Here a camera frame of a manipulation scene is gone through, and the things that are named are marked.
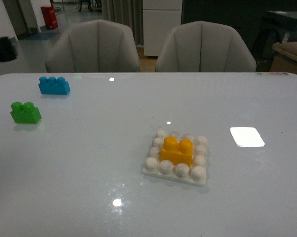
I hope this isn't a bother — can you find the white studded base plate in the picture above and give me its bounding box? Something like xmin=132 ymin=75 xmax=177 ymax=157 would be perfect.
xmin=142 ymin=129 xmax=208 ymax=186

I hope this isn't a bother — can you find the beige sofa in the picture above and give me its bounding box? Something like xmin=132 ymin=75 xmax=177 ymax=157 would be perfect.
xmin=270 ymin=42 xmax=297 ymax=75

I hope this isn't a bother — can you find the blue toy block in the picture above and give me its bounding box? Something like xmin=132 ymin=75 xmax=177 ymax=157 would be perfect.
xmin=39 ymin=77 xmax=70 ymax=95

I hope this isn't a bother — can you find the green toy block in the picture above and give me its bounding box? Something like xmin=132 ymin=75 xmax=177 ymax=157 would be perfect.
xmin=10 ymin=102 xmax=42 ymax=124

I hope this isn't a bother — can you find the grey armchair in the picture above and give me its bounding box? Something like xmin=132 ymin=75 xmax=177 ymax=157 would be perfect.
xmin=45 ymin=20 xmax=140 ymax=73
xmin=156 ymin=21 xmax=256 ymax=72

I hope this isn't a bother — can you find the yellow toy block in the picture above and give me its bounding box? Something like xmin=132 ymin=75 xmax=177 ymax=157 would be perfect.
xmin=160 ymin=136 xmax=193 ymax=167

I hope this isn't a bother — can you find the dark kitchen counter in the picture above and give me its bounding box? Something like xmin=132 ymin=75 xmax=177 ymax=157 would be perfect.
xmin=181 ymin=0 xmax=297 ymax=28

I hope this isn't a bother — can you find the white drawer cabinet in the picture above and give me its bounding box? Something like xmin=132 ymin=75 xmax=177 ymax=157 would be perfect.
xmin=142 ymin=0 xmax=183 ymax=57

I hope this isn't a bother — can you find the left grey armchair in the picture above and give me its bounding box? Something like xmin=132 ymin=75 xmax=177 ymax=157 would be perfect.
xmin=45 ymin=20 xmax=140 ymax=73

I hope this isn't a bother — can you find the right grey armchair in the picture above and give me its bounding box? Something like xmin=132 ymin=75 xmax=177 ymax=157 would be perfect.
xmin=156 ymin=21 xmax=256 ymax=72

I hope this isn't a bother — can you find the grey curtain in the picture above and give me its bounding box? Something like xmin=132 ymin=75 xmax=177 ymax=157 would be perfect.
xmin=102 ymin=0 xmax=144 ymax=45

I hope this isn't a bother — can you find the red bin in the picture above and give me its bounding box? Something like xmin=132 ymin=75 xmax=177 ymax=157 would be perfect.
xmin=41 ymin=6 xmax=58 ymax=30

